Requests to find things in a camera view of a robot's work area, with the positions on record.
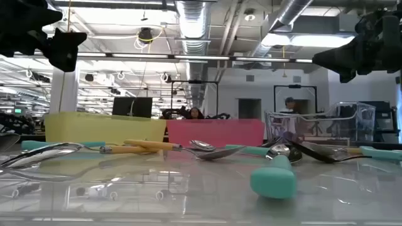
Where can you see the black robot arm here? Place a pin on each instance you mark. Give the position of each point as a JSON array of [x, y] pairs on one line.
[[172, 113], [220, 116], [15, 124]]

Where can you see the person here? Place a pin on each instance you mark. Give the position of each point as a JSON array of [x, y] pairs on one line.
[[289, 103], [196, 113]]

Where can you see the clear plastic bin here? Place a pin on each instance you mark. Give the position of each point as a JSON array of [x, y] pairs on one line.
[[364, 125]]

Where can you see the yellow plastic bin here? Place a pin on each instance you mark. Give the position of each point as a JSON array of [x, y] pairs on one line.
[[94, 128]]

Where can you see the black camera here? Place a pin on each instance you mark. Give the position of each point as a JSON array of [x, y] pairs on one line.
[[145, 35]]

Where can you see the white building column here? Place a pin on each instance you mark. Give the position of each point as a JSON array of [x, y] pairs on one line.
[[70, 94]]

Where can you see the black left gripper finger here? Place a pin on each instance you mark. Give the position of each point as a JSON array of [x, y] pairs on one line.
[[41, 12], [66, 47]]

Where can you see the pink plastic bin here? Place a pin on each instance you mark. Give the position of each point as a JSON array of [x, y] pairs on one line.
[[220, 132]]

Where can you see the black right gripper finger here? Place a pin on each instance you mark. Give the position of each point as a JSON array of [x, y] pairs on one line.
[[339, 58], [367, 25]]

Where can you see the black monitor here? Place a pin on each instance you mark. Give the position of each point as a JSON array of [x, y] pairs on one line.
[[132, 107]]

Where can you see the black equipment rack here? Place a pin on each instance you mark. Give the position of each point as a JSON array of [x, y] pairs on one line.
[[384, 119]]

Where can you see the black rig frame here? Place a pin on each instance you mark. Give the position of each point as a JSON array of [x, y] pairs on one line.
[[194, 82], [295, 86]]

